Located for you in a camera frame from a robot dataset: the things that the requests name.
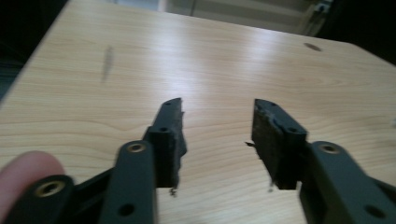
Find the metal stand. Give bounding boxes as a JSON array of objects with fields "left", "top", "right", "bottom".
[{"left": 301, "top": 0, "right": 334, "bottom": 37}]

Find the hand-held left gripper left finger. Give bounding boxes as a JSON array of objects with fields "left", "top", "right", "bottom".
[{"left": 142, "top": 97, "right": 189, "bottom": 189}]

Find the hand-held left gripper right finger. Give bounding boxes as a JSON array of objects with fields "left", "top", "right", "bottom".
[{"left": 250, "top": 98, "right": 309, "bottom": 191}]

